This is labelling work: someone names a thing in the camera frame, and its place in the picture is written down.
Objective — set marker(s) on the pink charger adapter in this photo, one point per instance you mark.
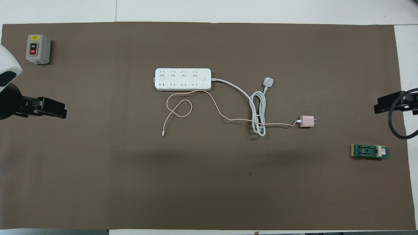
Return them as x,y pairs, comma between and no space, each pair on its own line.
307,121

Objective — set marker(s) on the brown table mat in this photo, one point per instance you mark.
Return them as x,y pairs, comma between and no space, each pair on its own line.
209,179

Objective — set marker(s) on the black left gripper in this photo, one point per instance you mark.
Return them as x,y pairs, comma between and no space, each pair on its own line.
13,101

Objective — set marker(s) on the grey on-off switch box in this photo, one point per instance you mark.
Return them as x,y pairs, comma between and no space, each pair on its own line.
42,49

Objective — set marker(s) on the white power strip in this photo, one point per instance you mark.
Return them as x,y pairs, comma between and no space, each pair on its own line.
183,80

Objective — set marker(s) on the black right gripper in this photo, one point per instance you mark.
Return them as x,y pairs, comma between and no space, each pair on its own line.
411,104

